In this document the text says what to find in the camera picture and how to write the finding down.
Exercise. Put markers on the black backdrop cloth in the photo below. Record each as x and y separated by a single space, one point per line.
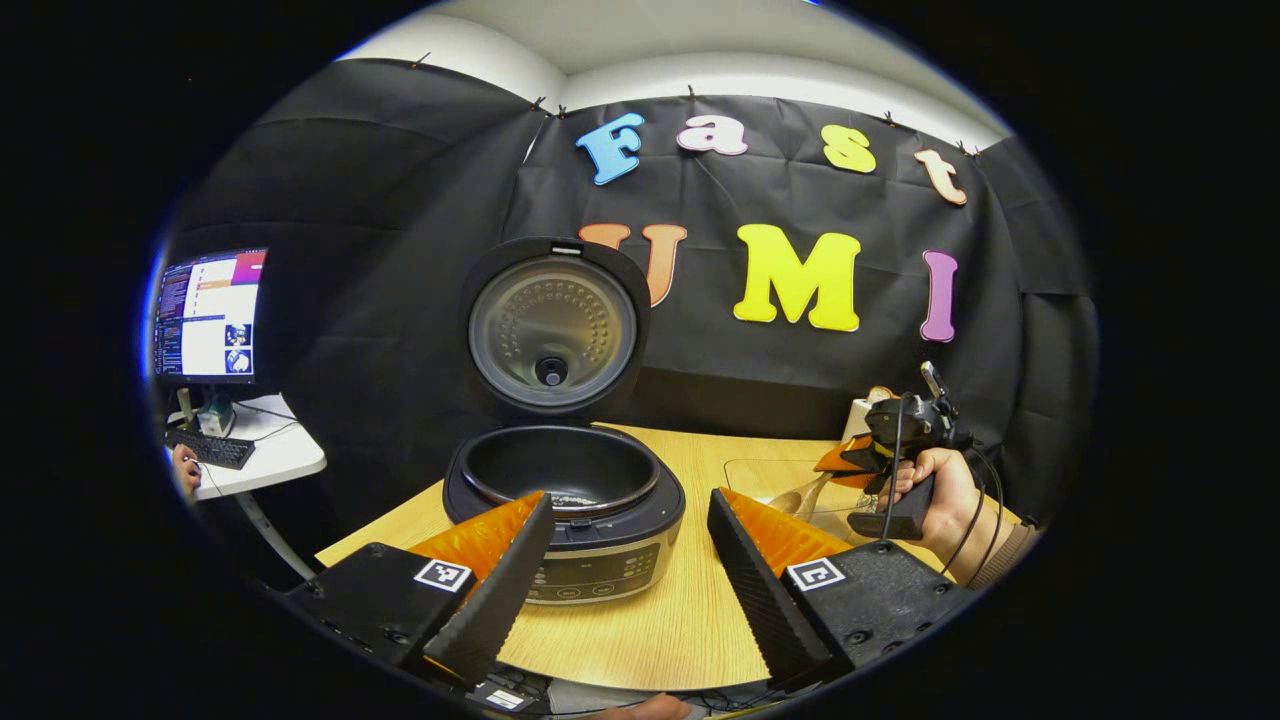
400 250

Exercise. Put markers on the computer monitor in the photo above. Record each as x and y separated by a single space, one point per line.
210 315

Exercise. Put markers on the black keyboard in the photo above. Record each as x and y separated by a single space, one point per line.
212 448

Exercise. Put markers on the white side desk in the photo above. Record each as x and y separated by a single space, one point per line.
280 450

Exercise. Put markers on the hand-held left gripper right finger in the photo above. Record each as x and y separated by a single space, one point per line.
762 590

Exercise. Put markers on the white toaster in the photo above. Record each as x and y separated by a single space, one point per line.
857 415

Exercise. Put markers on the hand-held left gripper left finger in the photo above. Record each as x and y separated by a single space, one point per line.
495 600

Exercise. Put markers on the silver black rice cooker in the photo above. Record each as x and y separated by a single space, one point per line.
600 540

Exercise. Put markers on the clear plastic rice container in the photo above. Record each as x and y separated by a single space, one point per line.
760 475

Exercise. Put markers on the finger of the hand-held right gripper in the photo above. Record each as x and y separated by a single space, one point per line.
840 458

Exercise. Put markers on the tissue box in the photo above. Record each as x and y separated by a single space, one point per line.
215 415

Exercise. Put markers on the wooden spoon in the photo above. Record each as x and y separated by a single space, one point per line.
788 503

